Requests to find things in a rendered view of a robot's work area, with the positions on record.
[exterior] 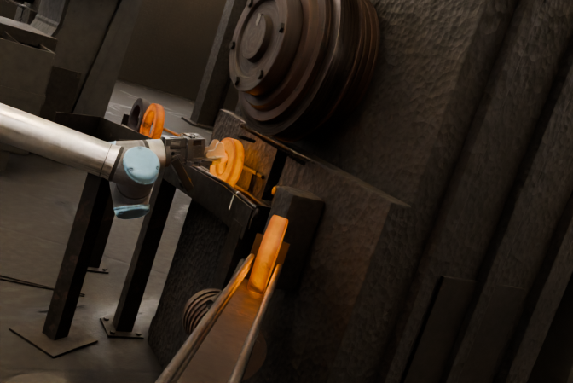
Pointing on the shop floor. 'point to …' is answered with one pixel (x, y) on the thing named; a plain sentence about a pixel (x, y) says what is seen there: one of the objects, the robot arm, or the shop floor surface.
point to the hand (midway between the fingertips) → (228, 158)
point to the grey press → (82, 21)
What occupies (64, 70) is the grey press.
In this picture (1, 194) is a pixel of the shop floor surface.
